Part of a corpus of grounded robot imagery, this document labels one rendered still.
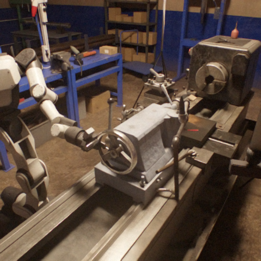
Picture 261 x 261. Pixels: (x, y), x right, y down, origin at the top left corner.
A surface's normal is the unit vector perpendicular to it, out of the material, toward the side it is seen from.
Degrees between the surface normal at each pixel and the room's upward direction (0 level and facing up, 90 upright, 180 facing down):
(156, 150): 70
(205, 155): 0
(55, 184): 0
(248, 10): 90
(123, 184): 90
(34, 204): 90
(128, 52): 90
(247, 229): 0
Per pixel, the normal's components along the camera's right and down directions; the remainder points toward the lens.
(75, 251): -0.19, -0.72
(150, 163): 0.76, -0.10
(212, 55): -0.55, 0.40
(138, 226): 0.01, -0.87
